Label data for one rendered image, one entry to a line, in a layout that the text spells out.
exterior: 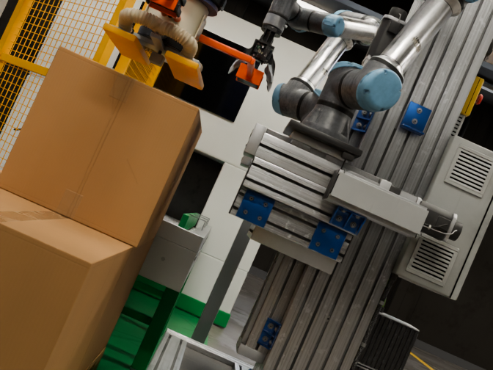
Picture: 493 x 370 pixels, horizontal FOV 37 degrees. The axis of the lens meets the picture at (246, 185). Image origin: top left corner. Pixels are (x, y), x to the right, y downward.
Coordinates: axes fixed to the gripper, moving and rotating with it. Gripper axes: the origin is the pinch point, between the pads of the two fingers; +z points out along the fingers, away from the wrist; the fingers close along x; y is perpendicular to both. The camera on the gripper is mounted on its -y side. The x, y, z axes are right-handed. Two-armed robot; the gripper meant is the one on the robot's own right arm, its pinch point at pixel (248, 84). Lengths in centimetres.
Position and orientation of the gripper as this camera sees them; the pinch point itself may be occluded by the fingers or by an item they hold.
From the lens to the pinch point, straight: 253.1
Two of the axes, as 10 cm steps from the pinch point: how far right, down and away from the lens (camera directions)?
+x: 9.1, 4.1, 0.0
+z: -4.1, 9.1, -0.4
